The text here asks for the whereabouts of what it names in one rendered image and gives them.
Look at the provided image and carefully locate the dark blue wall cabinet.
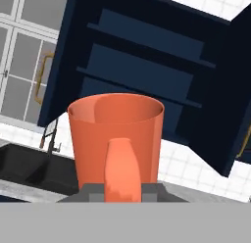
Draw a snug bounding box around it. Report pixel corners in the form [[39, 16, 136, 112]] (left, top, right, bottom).
[[73, 0, 233, 147]]

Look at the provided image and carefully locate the dark tap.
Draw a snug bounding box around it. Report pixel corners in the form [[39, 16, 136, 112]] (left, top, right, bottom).
[[39, 118, 63, 156]]

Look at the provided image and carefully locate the black sink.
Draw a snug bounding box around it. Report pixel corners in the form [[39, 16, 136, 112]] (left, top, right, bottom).
[[0, 142, 80, 196]]

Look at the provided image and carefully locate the orange mug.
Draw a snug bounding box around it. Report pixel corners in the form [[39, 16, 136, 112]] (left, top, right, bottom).
[[67, 92, 165, 203]]

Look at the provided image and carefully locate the dark blue cabinet door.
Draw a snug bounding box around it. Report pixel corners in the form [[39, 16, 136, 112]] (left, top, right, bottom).
[[188, 3, 251, 178], [36, 0, 86, 128]]

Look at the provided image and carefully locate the brass door handle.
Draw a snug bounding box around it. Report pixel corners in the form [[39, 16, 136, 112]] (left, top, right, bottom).
[[235, 123, 251, 160], [34, 52, 55, 106]]

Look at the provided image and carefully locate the white framed window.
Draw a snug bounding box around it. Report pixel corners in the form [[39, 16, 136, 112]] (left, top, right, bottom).
[[0, 0, 68, 125]]

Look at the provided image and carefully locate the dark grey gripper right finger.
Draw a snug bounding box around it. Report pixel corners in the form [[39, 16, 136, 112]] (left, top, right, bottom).
[[140, 182, 188, 204]]

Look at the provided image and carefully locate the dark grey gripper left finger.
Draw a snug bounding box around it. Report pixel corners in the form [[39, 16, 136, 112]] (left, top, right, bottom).
[[58, 183, 106, 204]]

